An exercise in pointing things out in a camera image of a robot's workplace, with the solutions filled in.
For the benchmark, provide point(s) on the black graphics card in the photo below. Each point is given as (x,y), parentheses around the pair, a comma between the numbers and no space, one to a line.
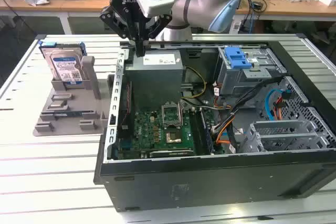
(170,153)

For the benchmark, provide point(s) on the black RAM slot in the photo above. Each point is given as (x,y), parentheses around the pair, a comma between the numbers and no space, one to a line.
(198,132)
(193,132)

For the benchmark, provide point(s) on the silver disk bay cage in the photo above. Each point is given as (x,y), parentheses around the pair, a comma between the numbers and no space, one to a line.
(283,127)

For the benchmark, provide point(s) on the dark RAM stick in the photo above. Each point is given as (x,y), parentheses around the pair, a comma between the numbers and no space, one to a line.
(207,134)

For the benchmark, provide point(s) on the black open PC case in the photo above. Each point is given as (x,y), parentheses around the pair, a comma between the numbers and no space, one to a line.
(210,182)

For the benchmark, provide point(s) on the blue plastic drive latch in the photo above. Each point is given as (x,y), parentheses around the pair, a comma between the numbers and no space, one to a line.
(237,58)

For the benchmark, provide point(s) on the grey power supply unit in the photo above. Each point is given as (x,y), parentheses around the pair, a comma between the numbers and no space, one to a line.
(155,85)

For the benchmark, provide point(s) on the hard disk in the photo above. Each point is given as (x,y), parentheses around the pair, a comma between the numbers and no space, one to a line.
(65,66)

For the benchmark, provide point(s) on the silver optical drive cage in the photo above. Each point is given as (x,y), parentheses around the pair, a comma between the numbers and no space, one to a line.
(236,82)

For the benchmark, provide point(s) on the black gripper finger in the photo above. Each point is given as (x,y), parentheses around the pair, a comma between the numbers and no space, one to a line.
(115,20)
(158,24)

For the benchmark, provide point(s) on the CPU socket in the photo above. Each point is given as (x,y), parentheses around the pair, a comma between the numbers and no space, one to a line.
(173,136)

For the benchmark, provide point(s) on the grey parts rack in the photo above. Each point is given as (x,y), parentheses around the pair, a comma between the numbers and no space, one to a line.
(76,98)

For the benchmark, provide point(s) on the green motherboard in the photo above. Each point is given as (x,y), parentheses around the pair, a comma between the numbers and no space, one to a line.
(147,134)

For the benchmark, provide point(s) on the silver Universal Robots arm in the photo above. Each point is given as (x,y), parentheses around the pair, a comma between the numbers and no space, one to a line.
(194,6)

